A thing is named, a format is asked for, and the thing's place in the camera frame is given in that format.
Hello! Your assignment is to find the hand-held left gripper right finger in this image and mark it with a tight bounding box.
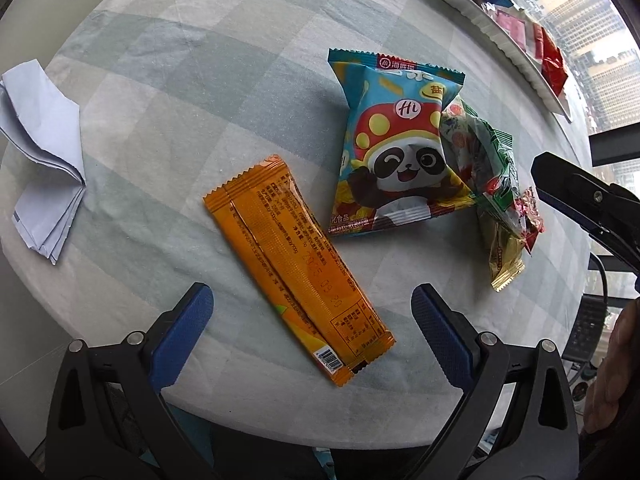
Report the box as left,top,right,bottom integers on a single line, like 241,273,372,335
410,282,582,480

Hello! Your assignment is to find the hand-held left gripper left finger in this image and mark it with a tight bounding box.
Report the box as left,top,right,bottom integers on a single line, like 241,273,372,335
44,282,222,480

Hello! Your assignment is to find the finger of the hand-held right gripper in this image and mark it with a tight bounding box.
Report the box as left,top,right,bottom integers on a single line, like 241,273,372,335
531,152,640,273

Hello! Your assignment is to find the red white candy packet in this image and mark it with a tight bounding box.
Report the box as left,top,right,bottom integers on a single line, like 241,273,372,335
492,187,546,257

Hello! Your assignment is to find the gold snack packet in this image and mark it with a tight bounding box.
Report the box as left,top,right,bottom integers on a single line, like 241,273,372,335
475,207,527,294

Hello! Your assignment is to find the green snack packet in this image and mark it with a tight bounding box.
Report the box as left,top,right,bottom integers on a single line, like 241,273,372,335
440,95,517,213

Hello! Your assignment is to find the orange snack bar packet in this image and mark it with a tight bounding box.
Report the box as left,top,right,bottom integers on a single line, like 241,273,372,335
202,154,396,389

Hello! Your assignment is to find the red snack bag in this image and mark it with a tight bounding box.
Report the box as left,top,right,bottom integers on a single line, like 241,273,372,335
531,24,569,99

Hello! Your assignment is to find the white plastic tray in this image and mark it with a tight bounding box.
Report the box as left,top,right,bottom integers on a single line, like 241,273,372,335
427,0,574,123

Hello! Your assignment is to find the pink snack bar packet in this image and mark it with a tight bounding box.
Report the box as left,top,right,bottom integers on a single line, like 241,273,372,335
492,7,532,54

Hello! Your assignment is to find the blue panda snack packet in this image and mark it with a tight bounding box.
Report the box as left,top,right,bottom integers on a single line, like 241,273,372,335
327,47,477,239

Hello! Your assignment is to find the person's right hand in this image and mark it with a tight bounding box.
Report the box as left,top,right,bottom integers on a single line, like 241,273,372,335
582,297,640,434

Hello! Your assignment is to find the black mesh chair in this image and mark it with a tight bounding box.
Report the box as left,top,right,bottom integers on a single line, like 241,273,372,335
561,252,619,402

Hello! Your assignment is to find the folded white paper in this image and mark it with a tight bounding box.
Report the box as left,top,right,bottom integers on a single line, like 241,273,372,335
0,59,87,266

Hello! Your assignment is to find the black window frame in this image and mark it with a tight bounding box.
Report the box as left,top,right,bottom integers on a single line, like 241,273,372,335
589,127,640,167

